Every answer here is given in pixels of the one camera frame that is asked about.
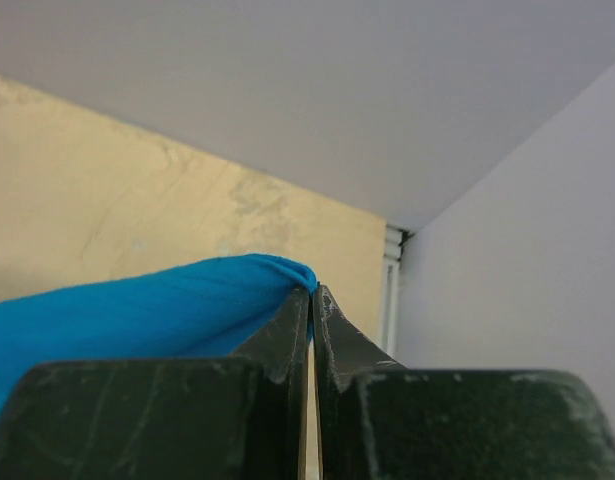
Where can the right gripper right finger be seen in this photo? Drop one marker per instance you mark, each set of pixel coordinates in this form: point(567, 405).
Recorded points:
point(380, 420)

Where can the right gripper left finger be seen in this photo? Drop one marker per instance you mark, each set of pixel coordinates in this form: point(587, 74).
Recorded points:
point(242, 416)

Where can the blue garment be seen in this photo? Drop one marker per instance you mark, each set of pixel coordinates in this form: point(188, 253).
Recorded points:
point(203, 309)

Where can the aluminium frame rail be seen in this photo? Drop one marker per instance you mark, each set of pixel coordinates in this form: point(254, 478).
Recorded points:
point(395, 240)

